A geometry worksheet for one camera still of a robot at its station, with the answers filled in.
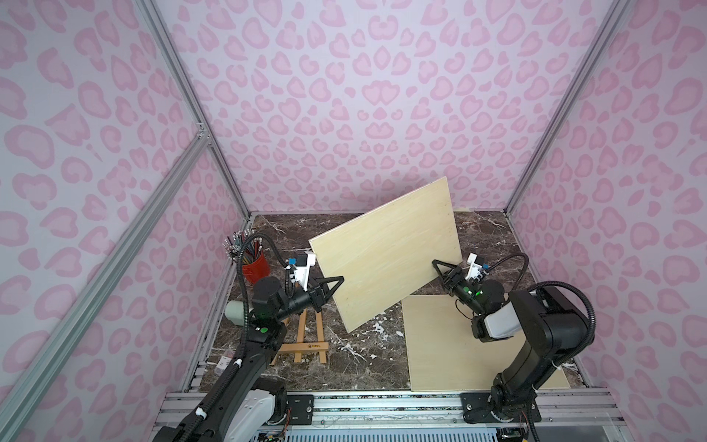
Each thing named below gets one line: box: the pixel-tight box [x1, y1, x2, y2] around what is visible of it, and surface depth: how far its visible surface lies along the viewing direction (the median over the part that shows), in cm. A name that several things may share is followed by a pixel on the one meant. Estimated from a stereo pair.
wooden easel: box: [268, 308, 329, 366], surface depth 86 cm
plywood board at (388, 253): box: [308, 175, 463, 334], surface depth 77 cm
